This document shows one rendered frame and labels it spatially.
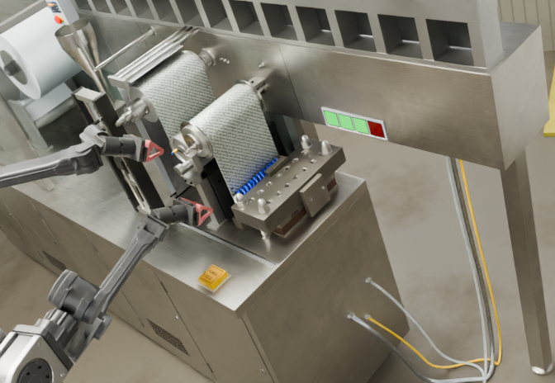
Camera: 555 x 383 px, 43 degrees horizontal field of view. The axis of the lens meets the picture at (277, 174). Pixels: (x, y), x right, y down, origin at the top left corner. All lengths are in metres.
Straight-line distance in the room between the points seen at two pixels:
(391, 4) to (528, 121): 0.50
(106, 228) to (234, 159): 0.67
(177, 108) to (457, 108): 0.99
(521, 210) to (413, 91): 0.57
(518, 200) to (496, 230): 1.20
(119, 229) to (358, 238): 0.89
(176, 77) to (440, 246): 1.60
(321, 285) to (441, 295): 0.92
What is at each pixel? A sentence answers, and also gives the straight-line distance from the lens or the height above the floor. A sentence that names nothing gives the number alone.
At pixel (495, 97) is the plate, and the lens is 1.86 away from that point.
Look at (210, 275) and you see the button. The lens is 2.29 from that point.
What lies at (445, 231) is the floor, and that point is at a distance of 3.52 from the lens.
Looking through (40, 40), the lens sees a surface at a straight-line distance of 3.07.
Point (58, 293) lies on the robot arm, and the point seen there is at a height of 1.51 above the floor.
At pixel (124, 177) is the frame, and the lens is 2.68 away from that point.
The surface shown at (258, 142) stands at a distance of 2.41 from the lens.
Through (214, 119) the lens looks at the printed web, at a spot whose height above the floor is 1.30.
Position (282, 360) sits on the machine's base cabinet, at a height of 0.58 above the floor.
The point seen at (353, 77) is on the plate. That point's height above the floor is 1.36.
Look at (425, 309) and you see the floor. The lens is 3.20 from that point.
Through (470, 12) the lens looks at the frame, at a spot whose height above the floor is 1.61.
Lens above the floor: 2.38
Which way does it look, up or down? 34 degrees down
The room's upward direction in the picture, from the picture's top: 21 degrees counter-clockwise
